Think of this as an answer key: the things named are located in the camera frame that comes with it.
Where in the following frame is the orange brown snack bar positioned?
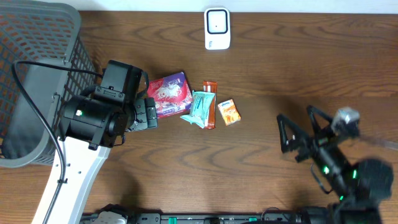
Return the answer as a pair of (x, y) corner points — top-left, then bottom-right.
(203, 81), (218, 129)

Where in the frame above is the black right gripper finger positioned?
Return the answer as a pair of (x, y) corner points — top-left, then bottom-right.
(277, 114), (310, 153)
(306, 105), (333, 133)

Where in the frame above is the red purple snack packet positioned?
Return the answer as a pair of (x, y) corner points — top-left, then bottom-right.
(147, 72), (193, 118)

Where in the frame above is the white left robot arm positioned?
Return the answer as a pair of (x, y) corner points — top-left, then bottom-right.
(33, 96), (157, 223)

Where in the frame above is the white barcode scanner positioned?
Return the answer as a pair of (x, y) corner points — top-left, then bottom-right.
(204, 7), (231, 50)

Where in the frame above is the grey plastic mesh basket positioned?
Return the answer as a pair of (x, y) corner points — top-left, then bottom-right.
(1, 1), (96, 168)

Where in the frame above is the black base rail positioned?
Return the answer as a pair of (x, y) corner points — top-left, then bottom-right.
(80, 211), (302, 224)

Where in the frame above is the light teal wipes packet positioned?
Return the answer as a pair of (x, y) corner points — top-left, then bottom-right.
(181, 91), (215, 129)

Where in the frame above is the small orange tissue pack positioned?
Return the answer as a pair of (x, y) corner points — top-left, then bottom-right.
(218, 99), (241, 126)

